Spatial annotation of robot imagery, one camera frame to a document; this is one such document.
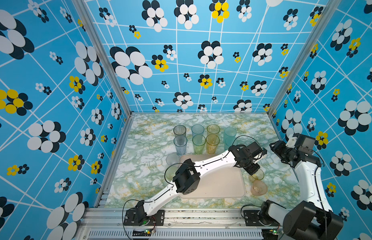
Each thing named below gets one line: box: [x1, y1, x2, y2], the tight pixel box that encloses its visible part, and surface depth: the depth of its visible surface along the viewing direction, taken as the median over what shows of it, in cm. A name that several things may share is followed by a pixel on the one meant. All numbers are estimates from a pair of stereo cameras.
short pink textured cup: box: [251, 179, 268, 196], surface depth 82 cm
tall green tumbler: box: [192, 134, 207, 155], surface depth 93 cm
